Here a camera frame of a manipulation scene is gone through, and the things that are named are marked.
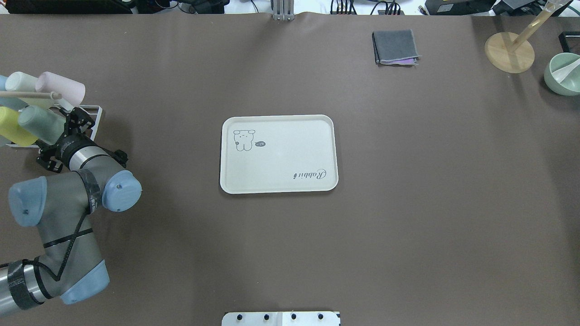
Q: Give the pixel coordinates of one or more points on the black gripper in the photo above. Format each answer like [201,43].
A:
[65,147]

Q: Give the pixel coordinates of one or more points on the green cup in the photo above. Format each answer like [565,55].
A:
[43,123]

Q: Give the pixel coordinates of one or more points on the cream rectangular tray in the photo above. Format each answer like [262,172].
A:
[278,153]

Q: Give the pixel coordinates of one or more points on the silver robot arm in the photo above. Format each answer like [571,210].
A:
[86,176]

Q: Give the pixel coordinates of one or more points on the pink cup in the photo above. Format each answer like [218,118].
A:
[71,90]

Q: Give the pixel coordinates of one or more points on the yellow cup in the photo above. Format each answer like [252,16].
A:
[10,128]

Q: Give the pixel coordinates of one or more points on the pale cream cup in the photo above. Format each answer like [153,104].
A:
[20,81]

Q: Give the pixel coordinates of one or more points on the wooden cup tree stand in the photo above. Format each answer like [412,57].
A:
[512,52]

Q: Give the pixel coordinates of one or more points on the grey folded cloth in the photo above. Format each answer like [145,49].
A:
[395,47]

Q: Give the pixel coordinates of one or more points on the white ceramic spoon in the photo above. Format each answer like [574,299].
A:
[561,74]

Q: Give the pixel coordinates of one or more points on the green bowl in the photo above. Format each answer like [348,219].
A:
[571,85]

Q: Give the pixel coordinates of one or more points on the white wire cup rack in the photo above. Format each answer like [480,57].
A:
[61,107]

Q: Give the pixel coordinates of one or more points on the aluminium frame post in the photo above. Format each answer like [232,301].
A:
[283,10]

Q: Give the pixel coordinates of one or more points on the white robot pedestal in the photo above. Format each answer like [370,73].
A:
[287,318]

